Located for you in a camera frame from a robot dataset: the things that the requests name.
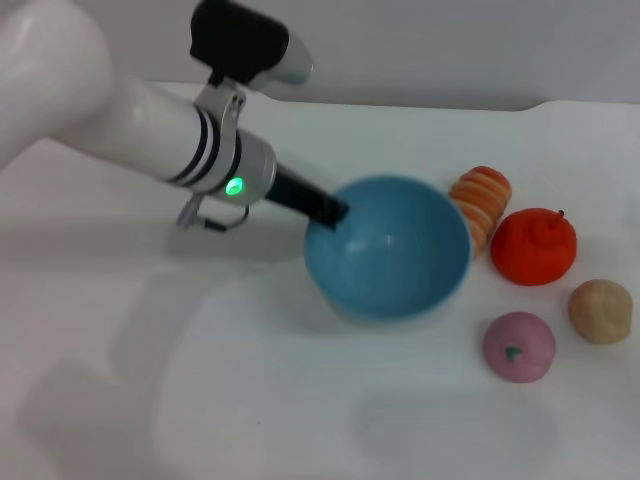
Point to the orange striped toy bread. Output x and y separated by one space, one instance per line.
482 200

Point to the red-orange toy persimmon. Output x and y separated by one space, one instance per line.
532 250

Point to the pink toy peach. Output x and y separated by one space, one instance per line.
520 345

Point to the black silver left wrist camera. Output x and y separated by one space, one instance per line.
240 40

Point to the blue bowl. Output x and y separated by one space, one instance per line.
390 270

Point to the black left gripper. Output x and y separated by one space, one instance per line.
297 192

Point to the beige round toy fruit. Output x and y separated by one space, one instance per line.
600 312

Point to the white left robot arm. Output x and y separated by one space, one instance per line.
75 100

